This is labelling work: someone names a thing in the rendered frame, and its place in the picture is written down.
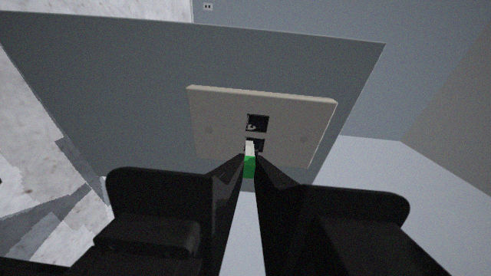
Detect grey panel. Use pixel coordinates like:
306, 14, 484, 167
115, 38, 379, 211
0, 10, 387, 185

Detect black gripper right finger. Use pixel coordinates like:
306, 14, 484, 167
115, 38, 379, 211
254, 155, 410, 276

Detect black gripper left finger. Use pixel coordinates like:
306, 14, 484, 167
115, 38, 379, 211
105, 153, 245, 276

